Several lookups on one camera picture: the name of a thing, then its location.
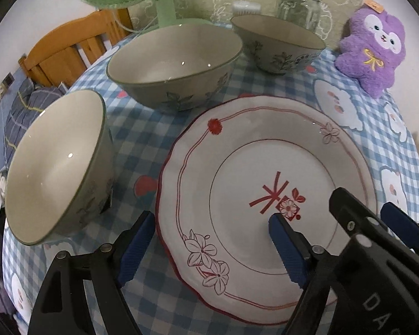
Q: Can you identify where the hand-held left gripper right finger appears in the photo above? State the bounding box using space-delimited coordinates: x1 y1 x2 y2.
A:
268 213 343 335

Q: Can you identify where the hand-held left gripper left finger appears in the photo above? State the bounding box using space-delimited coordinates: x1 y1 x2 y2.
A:
27 210 156 335

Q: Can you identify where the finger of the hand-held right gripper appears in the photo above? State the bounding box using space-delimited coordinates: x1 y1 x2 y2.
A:
328 187 388 243
380 202 419 252

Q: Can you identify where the white plate with red pattern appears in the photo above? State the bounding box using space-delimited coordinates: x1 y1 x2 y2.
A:
155 95 377 326

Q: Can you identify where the grey floral ceramic bowl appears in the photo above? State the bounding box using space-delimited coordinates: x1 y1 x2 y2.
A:
106 24 244 113
4 90 116 246
230 15 327 75

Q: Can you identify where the blue checked tablecloth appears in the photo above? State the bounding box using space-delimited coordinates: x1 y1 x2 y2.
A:
2 21 419 335

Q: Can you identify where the purple plush toy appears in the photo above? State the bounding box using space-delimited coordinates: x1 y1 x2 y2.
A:
334 0 406 99

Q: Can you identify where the grey plaid pillow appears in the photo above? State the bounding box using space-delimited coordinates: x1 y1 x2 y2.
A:
3 77 68 161

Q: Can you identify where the glass jar with dark lid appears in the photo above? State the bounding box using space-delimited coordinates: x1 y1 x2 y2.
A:
275 0 323 32

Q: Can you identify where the wooden bed headboard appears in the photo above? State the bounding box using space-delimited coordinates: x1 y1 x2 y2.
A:
19 9 133 89

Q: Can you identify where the cotton swab container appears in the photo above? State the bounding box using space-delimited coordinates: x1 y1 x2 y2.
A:
231 1 262 16

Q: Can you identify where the white fan cable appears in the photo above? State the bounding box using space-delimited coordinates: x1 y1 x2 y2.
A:
117 17 161 36

